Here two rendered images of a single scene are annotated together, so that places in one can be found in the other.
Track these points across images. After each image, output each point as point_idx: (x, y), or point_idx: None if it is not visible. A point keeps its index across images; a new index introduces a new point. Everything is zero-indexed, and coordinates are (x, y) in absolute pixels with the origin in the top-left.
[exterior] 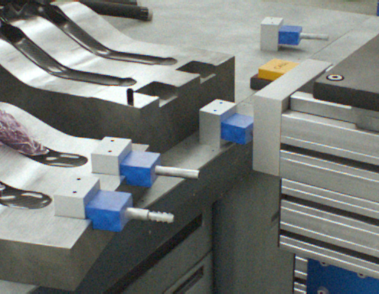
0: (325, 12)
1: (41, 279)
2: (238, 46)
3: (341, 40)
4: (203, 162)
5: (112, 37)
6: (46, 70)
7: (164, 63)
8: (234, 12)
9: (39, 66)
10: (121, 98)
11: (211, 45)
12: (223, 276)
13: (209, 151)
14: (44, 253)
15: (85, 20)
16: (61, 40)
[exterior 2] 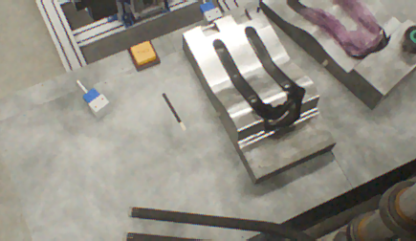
0: (10, 149)
1: None
2: (118, 122)
3: (55, 95)
4: (230, 10)
5: (223, 90)
6: (275, 65)
7: (217, 46)
8: (65, 190)
9: (278, 68)
10: (259, 15)
11: (131, 134)
12: None
13: (223, 16)
14: None
15: (234, 99)
16: (257, 84)
